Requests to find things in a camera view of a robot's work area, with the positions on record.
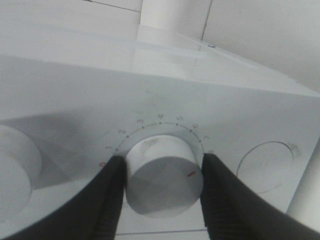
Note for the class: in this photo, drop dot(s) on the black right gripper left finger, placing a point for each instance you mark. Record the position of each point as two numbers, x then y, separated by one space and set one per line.
93 214

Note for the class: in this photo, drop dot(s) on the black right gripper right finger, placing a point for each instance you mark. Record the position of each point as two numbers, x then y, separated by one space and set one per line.
231 211

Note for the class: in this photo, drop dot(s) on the round white door button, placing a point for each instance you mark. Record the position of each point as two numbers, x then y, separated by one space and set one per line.
265 166

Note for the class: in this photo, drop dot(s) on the white microwave knob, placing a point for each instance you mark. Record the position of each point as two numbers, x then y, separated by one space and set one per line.
20 167
163 177

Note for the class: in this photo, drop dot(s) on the white microwave oven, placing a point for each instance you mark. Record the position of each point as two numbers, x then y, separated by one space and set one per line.
84 94

